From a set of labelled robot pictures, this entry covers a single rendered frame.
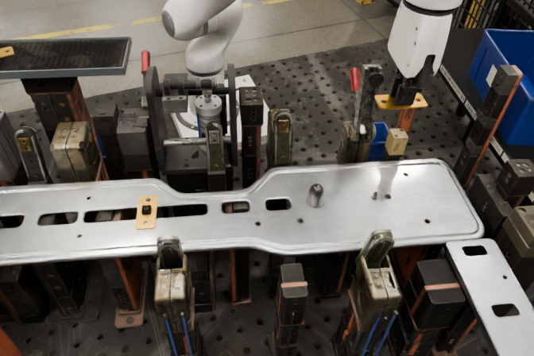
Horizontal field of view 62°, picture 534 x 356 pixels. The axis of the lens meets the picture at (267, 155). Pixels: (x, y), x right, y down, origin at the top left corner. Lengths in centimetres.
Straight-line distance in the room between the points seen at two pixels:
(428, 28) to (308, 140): 91
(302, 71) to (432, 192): 98
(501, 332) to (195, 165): 68
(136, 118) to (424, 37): 62
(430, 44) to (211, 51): 81
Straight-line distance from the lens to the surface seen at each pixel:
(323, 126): 158
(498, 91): 109
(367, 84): 96
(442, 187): 103
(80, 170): 103
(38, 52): 115
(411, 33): 70
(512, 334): 88
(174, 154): 108
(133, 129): 100
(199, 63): 136
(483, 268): 93
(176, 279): 78
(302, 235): 87
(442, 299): 89
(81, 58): 110
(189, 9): 122
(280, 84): 176
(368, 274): 80
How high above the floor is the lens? 170
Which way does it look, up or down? 44 degrees down
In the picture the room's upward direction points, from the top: 2 degrees clockwise
